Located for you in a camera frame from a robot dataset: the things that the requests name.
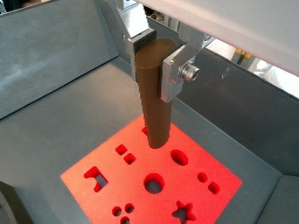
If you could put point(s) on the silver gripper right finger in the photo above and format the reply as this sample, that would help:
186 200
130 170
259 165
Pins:
178 65

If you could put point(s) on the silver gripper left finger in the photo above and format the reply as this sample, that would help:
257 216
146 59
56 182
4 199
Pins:
136 28

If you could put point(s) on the brown oval peg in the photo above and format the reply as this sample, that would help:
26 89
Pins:
149 68

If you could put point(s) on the red shape sorting board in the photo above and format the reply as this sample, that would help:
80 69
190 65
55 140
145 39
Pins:
127 183

